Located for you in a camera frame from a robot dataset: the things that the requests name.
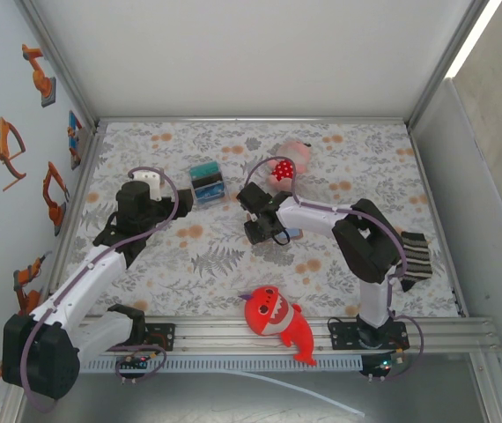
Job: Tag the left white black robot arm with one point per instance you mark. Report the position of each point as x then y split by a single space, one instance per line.
83 282

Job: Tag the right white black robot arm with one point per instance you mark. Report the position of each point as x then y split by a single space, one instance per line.
312 216

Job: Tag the black credit card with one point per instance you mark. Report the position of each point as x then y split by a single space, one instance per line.
207 180

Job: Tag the teal credit card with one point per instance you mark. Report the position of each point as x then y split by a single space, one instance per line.
204 169

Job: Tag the teal striped box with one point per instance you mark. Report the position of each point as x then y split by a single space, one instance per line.
198 204

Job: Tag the pink doll polka-dot dress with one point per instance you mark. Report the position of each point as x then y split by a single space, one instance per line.
297 152

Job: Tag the floral tablecloth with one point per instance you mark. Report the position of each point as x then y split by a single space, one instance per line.
233 273

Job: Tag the red shark plush toy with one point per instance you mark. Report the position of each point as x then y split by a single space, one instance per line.
273 313

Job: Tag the small circuit board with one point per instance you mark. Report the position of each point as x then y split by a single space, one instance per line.
381 365
134 363

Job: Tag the black white striped sock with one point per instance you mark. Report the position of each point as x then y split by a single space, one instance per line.
416 260

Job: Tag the bright light strip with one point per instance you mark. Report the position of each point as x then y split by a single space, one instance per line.
470 44

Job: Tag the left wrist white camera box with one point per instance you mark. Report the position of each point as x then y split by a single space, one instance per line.
149 185

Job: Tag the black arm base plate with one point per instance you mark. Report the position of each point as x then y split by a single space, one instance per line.
163 337
343 335

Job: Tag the aluminium front rail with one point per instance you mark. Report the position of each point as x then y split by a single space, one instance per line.
216 335

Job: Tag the aluminium corner post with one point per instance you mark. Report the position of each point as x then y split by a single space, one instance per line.
59 66
442 66

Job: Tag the aluminium side rail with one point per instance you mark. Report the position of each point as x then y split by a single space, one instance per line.
429 198

